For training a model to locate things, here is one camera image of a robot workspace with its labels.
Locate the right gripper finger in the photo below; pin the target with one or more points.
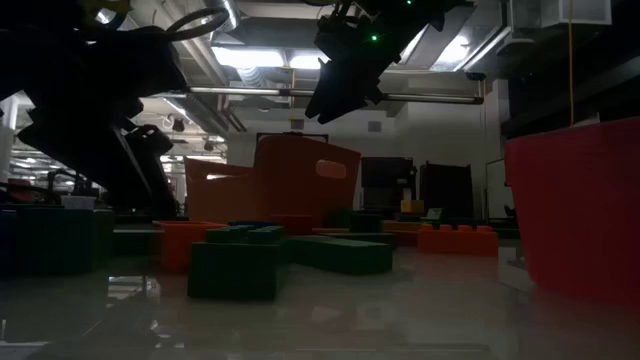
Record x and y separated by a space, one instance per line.
350 95
322 90

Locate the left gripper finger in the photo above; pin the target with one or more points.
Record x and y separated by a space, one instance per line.
90 155
150 142

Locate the orange plastic bin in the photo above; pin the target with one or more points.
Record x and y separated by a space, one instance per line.
300 190

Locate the long coral block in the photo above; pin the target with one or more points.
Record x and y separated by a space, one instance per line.
175 245

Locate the small red block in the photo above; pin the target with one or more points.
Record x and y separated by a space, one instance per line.
295 225

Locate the long green block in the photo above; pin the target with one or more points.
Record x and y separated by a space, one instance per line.
345 257

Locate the coral studded block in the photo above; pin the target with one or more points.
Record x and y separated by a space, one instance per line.
457 242

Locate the red plastic tray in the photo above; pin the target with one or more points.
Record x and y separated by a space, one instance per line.
575 210

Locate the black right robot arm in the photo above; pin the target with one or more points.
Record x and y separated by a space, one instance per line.
450 5

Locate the ceiling light panel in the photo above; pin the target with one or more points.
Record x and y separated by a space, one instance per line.
250 57
457 52
305 62

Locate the white container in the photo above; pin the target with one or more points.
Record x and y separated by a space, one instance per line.
77 202

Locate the grey horizontal pipe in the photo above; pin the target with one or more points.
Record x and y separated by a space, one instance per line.
240 91

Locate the black panel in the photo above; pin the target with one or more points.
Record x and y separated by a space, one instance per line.
445 190
385 180

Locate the dark blue block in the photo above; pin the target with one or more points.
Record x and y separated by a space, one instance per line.
6 240

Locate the small green block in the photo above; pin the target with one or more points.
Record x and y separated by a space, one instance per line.
337 220

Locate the small yellow block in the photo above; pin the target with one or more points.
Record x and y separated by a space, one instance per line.
412 206

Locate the small blue block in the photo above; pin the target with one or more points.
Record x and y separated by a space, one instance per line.
250 224

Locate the long yellow block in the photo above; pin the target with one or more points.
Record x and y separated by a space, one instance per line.
330 231

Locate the olive green block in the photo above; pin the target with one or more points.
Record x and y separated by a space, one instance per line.
434 214

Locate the whiteboard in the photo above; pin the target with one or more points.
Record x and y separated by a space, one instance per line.
495 190

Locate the wall vent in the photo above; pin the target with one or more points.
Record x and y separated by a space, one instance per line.
374 126

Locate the black ceiling camera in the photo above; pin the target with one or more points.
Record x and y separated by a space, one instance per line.
475 76

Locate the silver round air duct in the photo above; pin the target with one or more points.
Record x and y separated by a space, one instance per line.
234 4

